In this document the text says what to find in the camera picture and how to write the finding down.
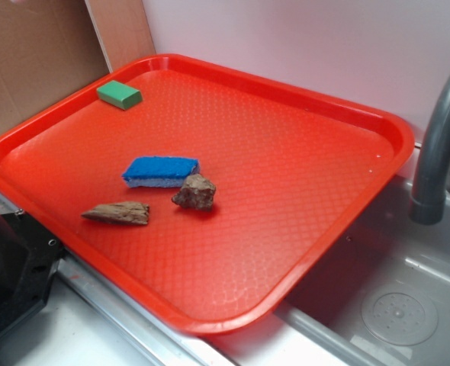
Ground green rectangular block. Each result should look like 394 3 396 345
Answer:
96 80 143 111

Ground brown cardboard panel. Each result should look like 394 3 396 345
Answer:
0 1 155 136

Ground blue sponge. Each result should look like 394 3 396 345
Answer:
121 156 201 188

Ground grey toy sink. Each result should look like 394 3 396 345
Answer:
0 160 450 365

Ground brown wood piece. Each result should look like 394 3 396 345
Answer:
81 201 149 226

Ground grey faucet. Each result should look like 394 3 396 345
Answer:
409 76 450 225

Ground brown rock chunk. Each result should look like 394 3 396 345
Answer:
171 174 217 211

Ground red plastic tray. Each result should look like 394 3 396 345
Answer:
0 55 414 336

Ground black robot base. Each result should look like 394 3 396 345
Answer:
0 213 63 339

